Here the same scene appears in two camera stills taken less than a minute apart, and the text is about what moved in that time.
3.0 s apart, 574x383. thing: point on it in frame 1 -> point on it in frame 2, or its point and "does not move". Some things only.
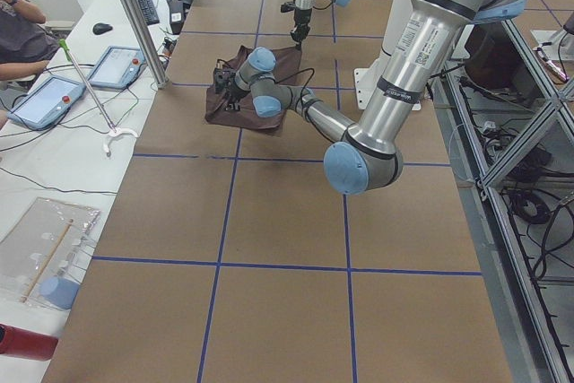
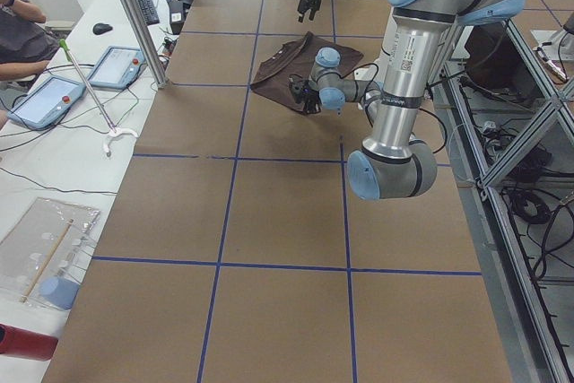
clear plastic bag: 43,253 does not move
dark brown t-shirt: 239,109 -> 300,57
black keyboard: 146,4 does not move
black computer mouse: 101,28 does not move
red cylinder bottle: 21,343 does not move
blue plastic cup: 59,291 does not move
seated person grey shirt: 24,45 does not move
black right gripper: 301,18 -> 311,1
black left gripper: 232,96 -> 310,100
